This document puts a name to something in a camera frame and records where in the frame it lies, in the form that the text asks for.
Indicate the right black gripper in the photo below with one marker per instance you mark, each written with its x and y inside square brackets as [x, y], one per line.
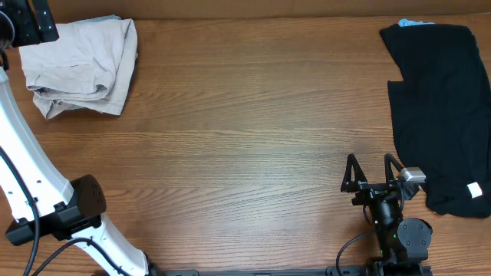
[377, 188]

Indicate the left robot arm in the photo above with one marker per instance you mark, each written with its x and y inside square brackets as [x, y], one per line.
[43, 202]

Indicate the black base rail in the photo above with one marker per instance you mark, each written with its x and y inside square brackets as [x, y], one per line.
[329, 271]

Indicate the folded light blue jeans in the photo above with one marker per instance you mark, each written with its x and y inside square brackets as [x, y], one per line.
[101, 18]

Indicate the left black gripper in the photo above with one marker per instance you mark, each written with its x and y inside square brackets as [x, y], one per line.
[42, 19]

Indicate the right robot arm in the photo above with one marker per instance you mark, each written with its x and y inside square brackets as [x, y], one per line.
[403, 242]

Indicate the black t-shirt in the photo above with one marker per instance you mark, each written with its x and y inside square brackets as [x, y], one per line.
[440, 114]

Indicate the beige khaki shorts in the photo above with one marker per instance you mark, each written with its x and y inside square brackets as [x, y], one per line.
[90, 66]

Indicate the light blue cloth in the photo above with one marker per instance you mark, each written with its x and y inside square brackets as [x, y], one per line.
[408, 23]

